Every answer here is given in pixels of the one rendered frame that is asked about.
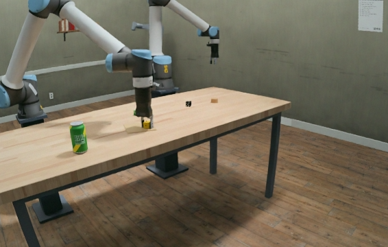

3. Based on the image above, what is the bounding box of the tan mat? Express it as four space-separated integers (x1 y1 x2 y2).
123 124 157 134

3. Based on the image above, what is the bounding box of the green can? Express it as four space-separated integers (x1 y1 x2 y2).
69 120 89 155

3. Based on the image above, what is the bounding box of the wooden table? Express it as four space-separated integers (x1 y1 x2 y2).
0 86 292 247

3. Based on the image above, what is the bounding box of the white paper sheet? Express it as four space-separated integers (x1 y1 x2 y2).
358 0 384 33

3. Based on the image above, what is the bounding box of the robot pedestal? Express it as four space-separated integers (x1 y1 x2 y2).
145 86 190 180
15 113 75 224

